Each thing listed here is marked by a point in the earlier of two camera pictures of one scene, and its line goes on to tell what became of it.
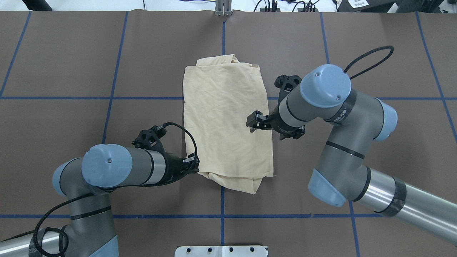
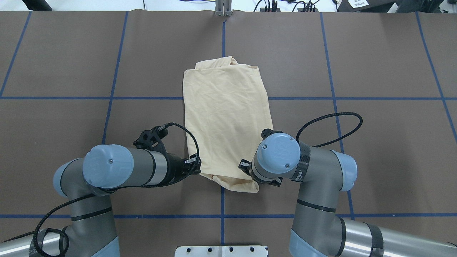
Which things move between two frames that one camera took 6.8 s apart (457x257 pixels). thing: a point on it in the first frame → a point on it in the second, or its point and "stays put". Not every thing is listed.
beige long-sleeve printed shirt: (219, 93) stays put
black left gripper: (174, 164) stays put
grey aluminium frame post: (223, 8) stays put
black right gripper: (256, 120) → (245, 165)
